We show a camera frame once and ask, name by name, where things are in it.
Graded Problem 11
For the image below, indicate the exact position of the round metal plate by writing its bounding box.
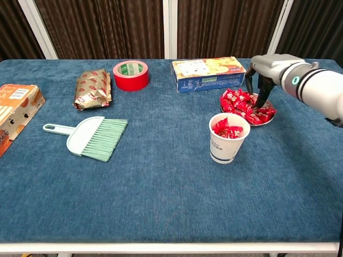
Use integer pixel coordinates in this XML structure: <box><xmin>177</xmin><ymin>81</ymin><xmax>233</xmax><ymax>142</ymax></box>
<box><xmin>220</xmin><ymin>92</ymin><xmax>277</xmax><ymax>127</ymax></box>

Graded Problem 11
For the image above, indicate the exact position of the blue felt tablecloth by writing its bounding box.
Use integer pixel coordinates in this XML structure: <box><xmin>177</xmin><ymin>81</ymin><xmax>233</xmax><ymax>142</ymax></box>
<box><xmin>0</xmin><ymin>58</ymin><xmax>343</xmax><ymax>244</ymax></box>

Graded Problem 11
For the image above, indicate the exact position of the white table frame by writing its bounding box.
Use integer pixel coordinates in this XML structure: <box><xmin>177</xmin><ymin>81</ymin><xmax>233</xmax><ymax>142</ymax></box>
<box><xmin>0</xmin><ymin>241</ymin><xmax>343</xmax><ymax>257</ymax></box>

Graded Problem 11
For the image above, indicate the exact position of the red tape roll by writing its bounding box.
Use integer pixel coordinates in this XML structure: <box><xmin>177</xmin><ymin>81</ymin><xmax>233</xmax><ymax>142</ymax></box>
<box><xmin>113</xmin><ymin>60</ymin><xmax>150</xmax><ymax>92</ymax></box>

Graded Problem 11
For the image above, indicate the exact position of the brown curtain panel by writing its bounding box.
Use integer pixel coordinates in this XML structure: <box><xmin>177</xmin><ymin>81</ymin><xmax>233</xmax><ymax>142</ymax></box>
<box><xmin>0</xmin><ymin>0</ymin><xmax>46</xmax><ymax>62</ymax></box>
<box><xmin>273</xmin><ymin>0</ymin><xmax>343</xmax><ymax>67</ymax></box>
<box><xmin>34</xmin><ymin>0</ymin><xmax>165</xmax><ymax>60</ymax></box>
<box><xmin>176</xmin><ymin>0</ymin><xmax>285</xmax><ymax>59</ymax></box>

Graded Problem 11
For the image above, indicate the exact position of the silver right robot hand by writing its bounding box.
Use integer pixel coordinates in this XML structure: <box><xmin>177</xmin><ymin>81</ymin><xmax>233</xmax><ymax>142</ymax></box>
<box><xmin>245</xmin><ymin>54</ymin><xmax>306</xmax><ymax>109</ymax></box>

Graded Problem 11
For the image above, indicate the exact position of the white green hand brush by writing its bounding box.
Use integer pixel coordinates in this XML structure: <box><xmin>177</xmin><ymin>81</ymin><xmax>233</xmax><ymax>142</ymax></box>
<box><xmin>42</xmin><ymin>116</ymin><xmax>129</xmax><ymax>163</ymax></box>

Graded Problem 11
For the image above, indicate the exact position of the white paper cup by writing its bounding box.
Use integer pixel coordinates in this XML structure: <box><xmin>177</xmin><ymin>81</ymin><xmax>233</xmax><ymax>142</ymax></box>
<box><xmin>208</xmin><ymin>112</ymin><xmax>251</xmax><ymax>164</ymax></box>

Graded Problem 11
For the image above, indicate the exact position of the brown patterned snack bag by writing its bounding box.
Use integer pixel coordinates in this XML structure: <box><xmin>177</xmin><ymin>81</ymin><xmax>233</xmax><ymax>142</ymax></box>
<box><xmin>73</xmin><ymin>69</ymin><xmax>113</xmax><ymax>111</ymax></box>

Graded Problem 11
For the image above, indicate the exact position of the blue yellow cracker box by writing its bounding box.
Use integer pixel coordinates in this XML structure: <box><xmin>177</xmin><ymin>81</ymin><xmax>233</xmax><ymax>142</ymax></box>
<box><xmin>171</xmin><ymin>56</ymin><xmax>247</xmax><ymax>93</ymax></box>

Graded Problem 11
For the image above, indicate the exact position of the orange cardboard box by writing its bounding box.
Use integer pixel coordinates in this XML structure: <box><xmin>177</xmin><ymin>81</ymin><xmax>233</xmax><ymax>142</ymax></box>
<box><xmin>0</xmin><ymin>84</ymin><xmax>46</xmax><ymax>158</ymax></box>

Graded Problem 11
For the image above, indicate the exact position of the white partition post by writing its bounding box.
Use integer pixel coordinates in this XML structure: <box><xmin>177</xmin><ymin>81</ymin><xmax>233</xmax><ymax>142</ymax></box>
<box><xmin>17</xmin><ymin>0</ymin><xmax>59</xmax><ymax>60</ymax></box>
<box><xmin>266</xmin><ymin>0</ymin><xmax>295</xmax><ymax>59</ymax></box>
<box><xmin>162</xmin><ymin>0</ymin><xmax>178</xmax><ymax>59</ymax></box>

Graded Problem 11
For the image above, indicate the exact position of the plate of red candies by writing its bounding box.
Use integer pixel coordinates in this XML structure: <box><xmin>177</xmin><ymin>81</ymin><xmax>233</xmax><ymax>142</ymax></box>
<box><xmin>219</xmin><ymin>88</ymin><xmax>277</xmax><ymax>126</ymax></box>

